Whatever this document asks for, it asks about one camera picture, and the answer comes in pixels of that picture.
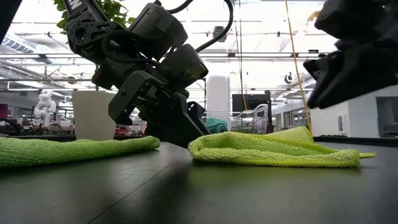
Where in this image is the white wall box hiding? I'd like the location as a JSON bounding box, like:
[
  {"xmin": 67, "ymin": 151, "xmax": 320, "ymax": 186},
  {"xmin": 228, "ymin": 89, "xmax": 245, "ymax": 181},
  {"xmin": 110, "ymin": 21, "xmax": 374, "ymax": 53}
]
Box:
[{"xmin": 337, "ymin": 112, "xmax": 349, "ymax": 136}]

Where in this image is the clear plastic bin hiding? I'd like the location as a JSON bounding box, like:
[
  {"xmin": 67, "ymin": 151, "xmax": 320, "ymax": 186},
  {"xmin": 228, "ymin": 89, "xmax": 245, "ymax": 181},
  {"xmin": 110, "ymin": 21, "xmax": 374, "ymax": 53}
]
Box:
[{"xmin": 201, "ymin": 103, "xmax": 269, "ymax": 136}]

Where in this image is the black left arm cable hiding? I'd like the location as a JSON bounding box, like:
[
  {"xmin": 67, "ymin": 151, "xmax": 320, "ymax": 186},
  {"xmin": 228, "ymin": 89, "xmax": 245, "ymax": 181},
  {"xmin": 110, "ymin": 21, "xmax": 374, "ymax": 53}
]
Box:
[{"xmin": 167, "ymin": 0, "xmax": 234, "ymax": 54}]

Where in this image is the green microfiber towel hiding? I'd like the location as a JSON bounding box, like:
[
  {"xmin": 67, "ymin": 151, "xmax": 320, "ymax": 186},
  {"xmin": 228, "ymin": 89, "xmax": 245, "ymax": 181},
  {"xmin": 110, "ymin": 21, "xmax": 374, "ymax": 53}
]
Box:
[{"xmin": 0, "ymin": 135, "xmax": 162, "ymax": 169}]

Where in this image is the yellow-green microfiber towel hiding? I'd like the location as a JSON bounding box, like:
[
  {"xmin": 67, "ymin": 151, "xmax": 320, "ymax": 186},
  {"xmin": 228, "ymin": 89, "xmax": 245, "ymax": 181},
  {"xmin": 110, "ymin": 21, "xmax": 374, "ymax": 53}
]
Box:
[{"xmin": 187, "ymin": 125, "xmax": 377, "ymax": 169}]

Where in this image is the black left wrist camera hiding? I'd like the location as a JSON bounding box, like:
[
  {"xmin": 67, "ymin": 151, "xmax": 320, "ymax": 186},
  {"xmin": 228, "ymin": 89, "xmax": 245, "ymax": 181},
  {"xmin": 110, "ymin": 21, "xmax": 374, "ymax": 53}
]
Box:
[{"xmin": 164, "ymin": 43, "xmax": 210, "ymax": 90}]

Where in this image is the white round pillar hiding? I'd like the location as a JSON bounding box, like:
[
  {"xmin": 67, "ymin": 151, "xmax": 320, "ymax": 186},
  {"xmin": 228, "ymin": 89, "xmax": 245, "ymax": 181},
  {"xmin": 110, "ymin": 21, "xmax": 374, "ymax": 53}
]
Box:
[{"xmin": 206, "ymin": 74, "xmax": 232, "ymax": 131}]

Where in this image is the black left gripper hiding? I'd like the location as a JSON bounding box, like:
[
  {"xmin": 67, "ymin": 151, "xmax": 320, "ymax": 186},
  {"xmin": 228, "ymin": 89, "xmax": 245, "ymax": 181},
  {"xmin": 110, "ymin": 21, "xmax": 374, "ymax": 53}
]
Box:
[{"xmin": 92, "ymin": 58, "xmax": 211, "ymax": 149}]

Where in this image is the teal microfiber towel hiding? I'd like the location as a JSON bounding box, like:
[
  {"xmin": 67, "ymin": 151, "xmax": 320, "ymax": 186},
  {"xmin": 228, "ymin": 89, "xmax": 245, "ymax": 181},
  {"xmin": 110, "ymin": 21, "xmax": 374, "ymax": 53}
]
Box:
[{"xmin": 204, "ymin": 117, "xmax": 229, "ymax": 135}]

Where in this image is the black hanging cable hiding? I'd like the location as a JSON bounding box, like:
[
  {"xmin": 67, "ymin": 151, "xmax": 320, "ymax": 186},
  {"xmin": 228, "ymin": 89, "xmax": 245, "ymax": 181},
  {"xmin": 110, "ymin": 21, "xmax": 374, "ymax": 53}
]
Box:
[{"xmin": 238, "ymin": 0, "xmax": 247, "ymax": 103}]

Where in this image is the black ceiling camera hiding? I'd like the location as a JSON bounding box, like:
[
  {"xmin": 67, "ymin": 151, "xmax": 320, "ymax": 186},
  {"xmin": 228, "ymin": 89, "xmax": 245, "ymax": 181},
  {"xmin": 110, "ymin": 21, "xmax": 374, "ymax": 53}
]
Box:
[{"xmin": 212, "ymin": 26, "xmax": 228, "ymax": 43}]

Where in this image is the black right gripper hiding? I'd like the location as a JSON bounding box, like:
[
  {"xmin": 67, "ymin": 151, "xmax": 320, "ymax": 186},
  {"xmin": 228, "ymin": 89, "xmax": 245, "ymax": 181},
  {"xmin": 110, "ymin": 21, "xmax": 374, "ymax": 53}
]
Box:
[{"xmin": 303, "ymin": 0, "xmax": 398, "ymax": 110}]

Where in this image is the white plant pot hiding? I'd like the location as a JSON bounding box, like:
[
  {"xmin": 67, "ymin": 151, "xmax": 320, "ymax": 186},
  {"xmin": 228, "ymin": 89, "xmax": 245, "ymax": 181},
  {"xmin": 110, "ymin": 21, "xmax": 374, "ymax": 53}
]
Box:
[{"xmin": 72, "ymin": 90, "xmax": 118, "ymax": 141}]

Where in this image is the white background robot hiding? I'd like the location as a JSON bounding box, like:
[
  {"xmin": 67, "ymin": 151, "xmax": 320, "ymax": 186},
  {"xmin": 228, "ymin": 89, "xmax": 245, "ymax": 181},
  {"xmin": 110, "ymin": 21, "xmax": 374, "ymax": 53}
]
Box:
[{"xmin": 33, "ymin": 89, "xmax": 58, "ymax": 127}]

